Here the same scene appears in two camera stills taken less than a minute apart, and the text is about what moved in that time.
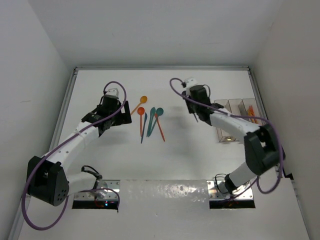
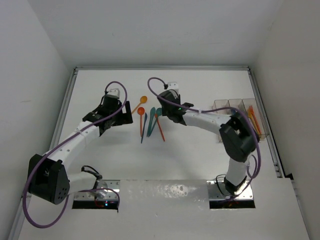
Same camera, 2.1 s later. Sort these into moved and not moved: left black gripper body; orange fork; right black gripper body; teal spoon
Moved: right black gripper body
Not moved: teal spoon; left black gripper body; orange fork
